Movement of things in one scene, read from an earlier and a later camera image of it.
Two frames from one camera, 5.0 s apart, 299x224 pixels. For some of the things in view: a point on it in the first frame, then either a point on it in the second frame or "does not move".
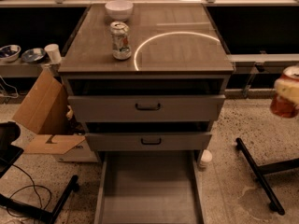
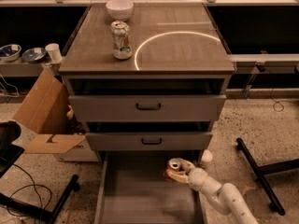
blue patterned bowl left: (9, 53) does not move
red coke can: (281, 106) → (172, 164)
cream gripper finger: (287, 89) → (180, 176)
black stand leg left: (42, 216) does not move
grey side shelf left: (23, 69) does not move
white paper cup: (53, 50) does not move
